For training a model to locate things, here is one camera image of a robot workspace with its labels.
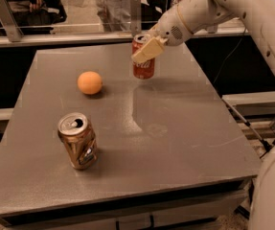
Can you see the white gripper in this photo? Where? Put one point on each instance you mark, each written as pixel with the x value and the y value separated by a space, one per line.
pixel 171 28

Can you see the seated person at left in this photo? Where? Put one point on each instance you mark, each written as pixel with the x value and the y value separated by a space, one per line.
pixel 37 17

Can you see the grey table drawer front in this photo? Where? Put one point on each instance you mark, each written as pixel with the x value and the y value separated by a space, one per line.
pixel 191 213

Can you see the horizontal metal rail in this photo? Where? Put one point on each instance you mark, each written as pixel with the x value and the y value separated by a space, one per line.
pixel 57 40

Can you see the standing person in jeans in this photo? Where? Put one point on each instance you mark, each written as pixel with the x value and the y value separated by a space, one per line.
pixel 114 14

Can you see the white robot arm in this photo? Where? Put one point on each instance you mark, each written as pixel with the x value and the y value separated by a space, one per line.
pixel 258 17

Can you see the middle metal railing post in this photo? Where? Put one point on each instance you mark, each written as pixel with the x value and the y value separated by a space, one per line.
pixel 135 12

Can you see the gold brown soda can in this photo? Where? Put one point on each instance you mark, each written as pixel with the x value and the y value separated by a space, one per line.
pixel 76 133

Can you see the left metal railing post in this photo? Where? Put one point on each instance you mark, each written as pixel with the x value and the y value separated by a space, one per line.
pixel 13 33

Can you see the orange fruit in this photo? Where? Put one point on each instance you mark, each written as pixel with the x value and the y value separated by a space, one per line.
pixel 90 83

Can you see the red coca-cola can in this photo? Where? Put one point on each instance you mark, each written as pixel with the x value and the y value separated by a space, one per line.
pixel 143 70

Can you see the metal railing post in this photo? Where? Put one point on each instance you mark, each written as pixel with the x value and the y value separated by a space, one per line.
pixel 135 12
pixel 13 33

